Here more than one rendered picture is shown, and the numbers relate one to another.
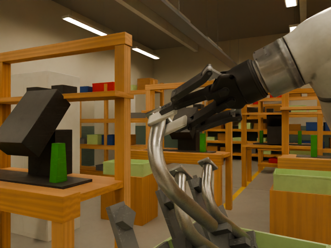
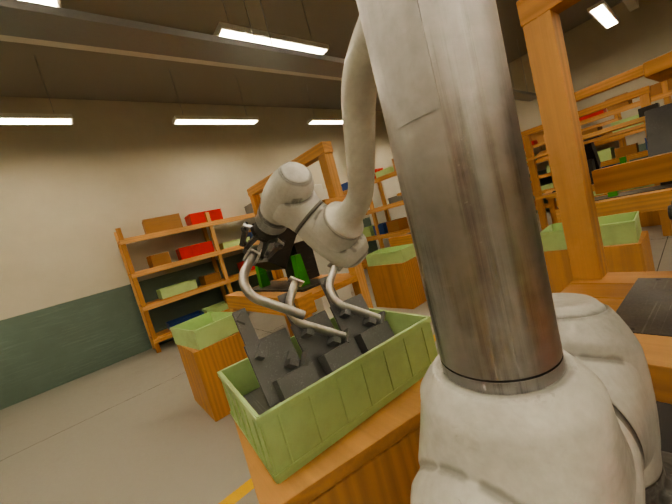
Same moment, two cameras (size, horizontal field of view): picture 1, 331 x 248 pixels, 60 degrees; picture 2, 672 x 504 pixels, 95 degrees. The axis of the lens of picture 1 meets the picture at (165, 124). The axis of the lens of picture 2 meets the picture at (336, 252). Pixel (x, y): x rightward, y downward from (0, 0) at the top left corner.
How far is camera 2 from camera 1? 0.70 m
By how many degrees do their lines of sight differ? 26
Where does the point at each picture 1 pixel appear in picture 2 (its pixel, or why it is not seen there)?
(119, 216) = (237, 317)
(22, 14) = (276, 133)
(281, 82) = (267, 229)
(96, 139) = (369, 232)
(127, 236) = (245, 328)
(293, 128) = (623, 152)
